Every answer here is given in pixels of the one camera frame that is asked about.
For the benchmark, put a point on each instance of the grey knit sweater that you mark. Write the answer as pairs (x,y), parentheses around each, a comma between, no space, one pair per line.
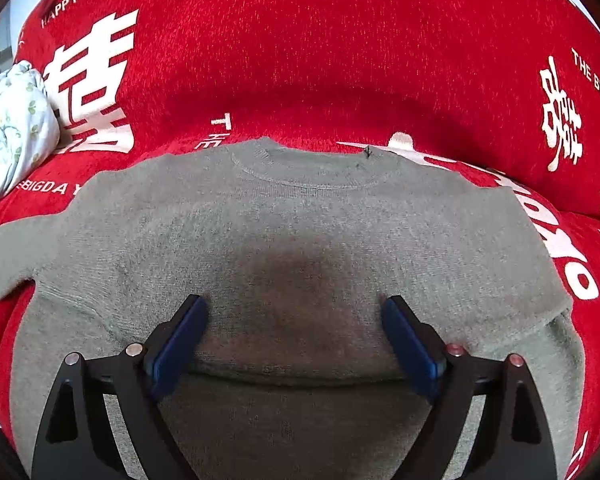
(300,230)

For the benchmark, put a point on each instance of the red printed blanket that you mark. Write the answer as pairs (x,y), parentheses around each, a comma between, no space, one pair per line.
(330,50)

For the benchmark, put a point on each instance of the white leaf-print cloth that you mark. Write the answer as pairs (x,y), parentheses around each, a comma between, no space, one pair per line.
(10,125)

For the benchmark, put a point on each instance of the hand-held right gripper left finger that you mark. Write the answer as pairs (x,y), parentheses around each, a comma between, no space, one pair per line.
(180,345)

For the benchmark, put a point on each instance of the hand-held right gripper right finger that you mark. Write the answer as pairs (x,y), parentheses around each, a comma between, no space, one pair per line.
(405,345)

